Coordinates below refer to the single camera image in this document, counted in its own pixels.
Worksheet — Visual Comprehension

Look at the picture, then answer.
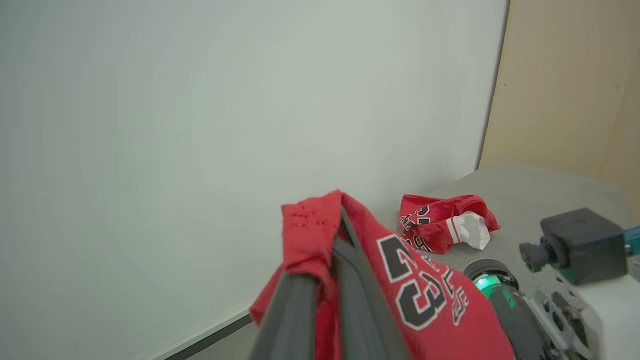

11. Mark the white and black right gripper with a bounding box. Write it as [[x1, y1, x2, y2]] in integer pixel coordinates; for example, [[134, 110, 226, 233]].
[[463, 258, 640, 360]]

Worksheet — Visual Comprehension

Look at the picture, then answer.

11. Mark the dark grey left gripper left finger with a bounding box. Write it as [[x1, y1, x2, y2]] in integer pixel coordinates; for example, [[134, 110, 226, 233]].
[[248, 272, 319, 360]]

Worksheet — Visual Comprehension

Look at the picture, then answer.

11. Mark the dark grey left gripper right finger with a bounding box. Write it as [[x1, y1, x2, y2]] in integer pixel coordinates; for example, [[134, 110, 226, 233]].
[[332, 205, 412, 360]]

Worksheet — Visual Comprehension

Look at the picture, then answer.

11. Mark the red jersey with number 23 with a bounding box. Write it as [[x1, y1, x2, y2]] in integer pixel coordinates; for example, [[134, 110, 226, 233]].
[[249, 189, 517, 360]]

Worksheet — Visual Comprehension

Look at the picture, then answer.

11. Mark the red garment with black lettering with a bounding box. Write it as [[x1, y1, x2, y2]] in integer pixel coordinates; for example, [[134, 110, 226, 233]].
[[398, 194, 502, 255]]

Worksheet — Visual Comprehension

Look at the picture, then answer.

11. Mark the white and black baseboard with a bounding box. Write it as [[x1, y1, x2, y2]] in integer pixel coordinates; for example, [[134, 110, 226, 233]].
[[145, 305, 255, 360]]

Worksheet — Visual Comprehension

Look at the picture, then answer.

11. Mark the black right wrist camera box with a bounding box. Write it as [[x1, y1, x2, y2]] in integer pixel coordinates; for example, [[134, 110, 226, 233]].
[[518, 207, 640, 286]]

